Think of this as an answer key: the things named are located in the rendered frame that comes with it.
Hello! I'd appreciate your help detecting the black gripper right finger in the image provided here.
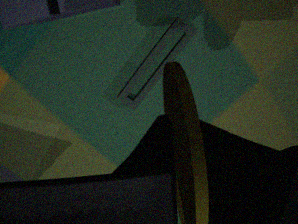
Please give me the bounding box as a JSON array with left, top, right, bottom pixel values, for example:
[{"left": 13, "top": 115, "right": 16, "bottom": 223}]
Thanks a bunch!
[{"left": 200, "top": 120, "right": 298, "bottom": 224}]

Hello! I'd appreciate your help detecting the gold coin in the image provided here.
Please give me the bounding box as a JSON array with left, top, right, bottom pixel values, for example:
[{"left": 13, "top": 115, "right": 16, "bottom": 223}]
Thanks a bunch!
[{"left": 164, "top": 61, "right": 209, "bottom": 224}]

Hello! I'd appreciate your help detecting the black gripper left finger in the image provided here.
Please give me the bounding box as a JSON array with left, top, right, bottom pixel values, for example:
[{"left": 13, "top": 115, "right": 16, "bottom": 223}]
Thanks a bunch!
[{"left": 0, "top": 113, "right": 178, "bottom": 224}]

